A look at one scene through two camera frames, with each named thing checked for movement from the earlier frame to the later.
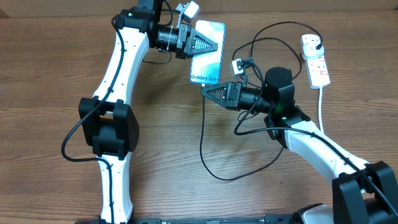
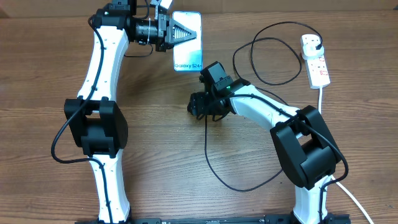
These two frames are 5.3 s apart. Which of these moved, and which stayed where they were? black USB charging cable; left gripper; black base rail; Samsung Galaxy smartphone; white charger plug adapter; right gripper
Moved: black USB charging cable; Samsung Galaxy smartphone; left gripper; right gripper
Stayed: white charger plug adapter; black base rail
